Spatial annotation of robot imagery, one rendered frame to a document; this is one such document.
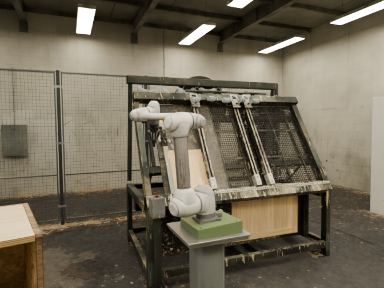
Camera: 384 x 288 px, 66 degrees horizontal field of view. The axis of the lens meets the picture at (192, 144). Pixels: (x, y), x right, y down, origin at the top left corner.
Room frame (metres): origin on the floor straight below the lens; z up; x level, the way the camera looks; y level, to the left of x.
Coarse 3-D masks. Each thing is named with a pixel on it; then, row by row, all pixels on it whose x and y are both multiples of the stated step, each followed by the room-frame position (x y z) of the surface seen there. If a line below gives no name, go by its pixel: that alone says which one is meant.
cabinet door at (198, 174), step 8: (192, 152) 3.19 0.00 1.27; (200, 152) 3.22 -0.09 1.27; (192, 160) 3.14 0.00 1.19; (200, 160) 3.17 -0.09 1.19; (192, 168) 3.09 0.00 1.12; (200, 168) 3.12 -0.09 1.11; (176, 176) 2.98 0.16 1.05; (192, 176) 3.04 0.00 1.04; (200, 176) 3.07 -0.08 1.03; (176, 184) 2.94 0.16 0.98; (192, 184) 2.99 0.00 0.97; (200, 184) 3.02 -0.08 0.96; (208, 184) 3.04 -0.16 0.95
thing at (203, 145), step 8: (200, 96) 3.40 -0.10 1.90; (192, 104) 3.44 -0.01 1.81; (192, 112) 3.49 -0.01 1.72; (200, 136) 3.27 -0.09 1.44; (200, 144) 3.26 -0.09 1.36; (208, 152) 3.19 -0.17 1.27; (208, 160) 3.15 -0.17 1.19; (208, 168) 3.08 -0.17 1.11; (208, 176) 3.06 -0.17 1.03; (216, 184) 3.01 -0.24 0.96
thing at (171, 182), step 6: (162, 120) 3.28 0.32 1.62; (162, 126) 3.24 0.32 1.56; (162, 144) 3.13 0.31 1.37; (168, 150) 3.09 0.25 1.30; (168, 156) 3.06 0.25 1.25; (168, 162) 3.02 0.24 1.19; (168, 168) 2.98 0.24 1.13; (168, 174) 2.94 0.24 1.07; (168, 180) 2.94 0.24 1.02; (174, 186) 2.89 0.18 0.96
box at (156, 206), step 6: (150, 198) 2.56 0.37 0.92; (156, 198) 2.54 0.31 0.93; (162, 198) 2.54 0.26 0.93; (150, 204) 2.56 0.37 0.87; (156, 204) 2.52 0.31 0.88; (162, 204) 2.54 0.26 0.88; (150, 210) 2.56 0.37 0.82; (156, 210) 2.52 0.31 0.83; (162, 210) 2.54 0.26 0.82; (150, 216) 2.57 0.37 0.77; (156, 216) 2.52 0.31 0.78; (162, 216) 2.54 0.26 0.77
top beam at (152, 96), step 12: (132, 96) 3.36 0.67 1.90; (144, 96) 3.31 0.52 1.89; (156, 96) 3.36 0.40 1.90; (168, 96) 3.41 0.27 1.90; (180, 96) 3.46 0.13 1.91; (204, 96) 3.58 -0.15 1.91; (216, 96) 3.63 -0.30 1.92; (228, 96) 3.69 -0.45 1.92; (264, 96) 3.89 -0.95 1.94; (276, 96) 3.96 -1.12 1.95
